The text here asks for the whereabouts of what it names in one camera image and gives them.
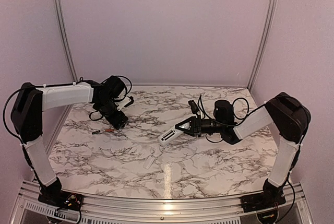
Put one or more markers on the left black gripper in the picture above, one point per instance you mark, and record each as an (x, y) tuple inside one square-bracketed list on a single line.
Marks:
[(117, 121)]

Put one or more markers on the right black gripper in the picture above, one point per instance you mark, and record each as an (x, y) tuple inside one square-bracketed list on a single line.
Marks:
[(195, 126)]

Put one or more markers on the white remote control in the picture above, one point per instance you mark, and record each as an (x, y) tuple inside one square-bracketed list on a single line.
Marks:
[(168, 136)]

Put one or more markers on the white battery cover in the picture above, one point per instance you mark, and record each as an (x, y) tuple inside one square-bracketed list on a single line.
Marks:
[(149, 161)]

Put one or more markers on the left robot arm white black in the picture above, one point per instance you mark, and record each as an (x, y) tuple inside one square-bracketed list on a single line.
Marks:
[(108, 98)]

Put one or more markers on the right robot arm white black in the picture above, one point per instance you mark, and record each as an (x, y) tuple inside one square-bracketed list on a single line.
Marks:
[(282, 113)]

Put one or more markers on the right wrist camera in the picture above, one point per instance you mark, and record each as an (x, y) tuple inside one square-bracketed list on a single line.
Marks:
[(194, 108)]

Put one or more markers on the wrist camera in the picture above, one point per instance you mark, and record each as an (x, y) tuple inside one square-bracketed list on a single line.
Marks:
[(194, 108), (129, 100)]

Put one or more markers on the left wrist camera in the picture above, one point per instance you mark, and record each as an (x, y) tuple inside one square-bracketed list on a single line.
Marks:
[(129, 100)]

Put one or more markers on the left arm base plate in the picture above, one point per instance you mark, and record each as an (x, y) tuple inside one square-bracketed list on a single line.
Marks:
[(63, 200)]

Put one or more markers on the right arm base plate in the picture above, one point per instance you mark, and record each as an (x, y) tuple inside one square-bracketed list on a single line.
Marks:
[(258, 201)]

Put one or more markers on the front aluminium rail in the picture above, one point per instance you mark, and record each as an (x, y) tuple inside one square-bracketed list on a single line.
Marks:
[(108, 209)]

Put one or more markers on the left aluminium frame post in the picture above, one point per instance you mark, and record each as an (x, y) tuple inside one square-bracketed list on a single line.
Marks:
[(64, 39)]

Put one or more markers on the aluminium frame post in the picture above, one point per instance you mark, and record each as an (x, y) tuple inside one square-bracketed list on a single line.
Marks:
[(64, 39), (263, 42)]

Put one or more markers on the right aluminium frame post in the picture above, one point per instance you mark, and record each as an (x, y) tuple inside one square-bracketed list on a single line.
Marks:
[(263, 42)]

